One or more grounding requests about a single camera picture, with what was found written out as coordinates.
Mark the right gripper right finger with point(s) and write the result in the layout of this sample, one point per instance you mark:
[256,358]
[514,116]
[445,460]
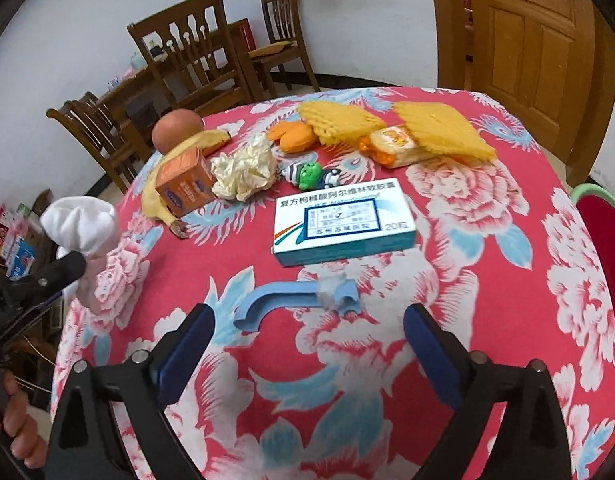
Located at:
[532,441]

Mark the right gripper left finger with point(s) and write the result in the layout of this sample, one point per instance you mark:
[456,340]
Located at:
[85,442]

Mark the orange small carton box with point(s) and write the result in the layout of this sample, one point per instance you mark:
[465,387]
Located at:
[185,182]

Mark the white tissue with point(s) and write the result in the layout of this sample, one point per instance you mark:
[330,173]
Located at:
[247,171]

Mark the white medicine box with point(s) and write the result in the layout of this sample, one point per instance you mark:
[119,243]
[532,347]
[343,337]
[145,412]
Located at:
[348,221]

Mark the orange snack packet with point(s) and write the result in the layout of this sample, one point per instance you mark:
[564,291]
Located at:
[393,147]

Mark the person's left hand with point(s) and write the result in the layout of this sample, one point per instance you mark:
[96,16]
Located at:
[27,444]

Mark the clutter of boxes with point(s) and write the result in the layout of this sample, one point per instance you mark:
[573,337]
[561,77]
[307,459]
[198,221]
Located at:
[24,245]

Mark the yellow banana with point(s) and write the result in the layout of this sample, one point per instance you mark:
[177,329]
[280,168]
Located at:
[152,205]

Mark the left wooden chair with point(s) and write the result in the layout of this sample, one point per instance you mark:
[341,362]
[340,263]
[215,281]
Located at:
[115,144]

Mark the wooden chair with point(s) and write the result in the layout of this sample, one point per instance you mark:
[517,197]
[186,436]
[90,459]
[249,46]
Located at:
[192,57]
[115,144]
[282,22]

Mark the wooden dining table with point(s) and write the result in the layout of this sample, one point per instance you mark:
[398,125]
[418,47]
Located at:
[139,100]

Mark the red apple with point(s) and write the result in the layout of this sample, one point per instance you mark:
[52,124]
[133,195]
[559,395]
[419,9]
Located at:
[175,127]

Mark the blue plastic hook piece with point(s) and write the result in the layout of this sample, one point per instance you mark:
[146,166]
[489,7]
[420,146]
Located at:
[330,293]

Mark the near wooden chair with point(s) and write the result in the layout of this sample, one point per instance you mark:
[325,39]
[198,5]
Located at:
[192,57]

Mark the green toy figure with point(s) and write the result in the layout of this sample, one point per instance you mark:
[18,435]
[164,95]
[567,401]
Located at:
[311,176]

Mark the yellow foam net right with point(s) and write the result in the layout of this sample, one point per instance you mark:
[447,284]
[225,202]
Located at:
[441,130]

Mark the yellow foam net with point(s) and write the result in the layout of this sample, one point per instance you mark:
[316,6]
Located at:
[339,124]
[441,130]

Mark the orange candy wrapper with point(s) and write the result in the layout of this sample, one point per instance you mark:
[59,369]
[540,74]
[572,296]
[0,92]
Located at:
[292,138]

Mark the yellow seat cushion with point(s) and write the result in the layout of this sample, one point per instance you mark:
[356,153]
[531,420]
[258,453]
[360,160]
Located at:
[271,49]

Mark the yellow foam net left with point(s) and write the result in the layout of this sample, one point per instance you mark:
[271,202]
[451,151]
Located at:
[339,124]

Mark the far wooden chair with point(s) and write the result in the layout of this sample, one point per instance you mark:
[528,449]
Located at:
[282,22]

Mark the wooden door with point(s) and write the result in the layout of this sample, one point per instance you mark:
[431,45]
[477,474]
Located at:
[551,63]

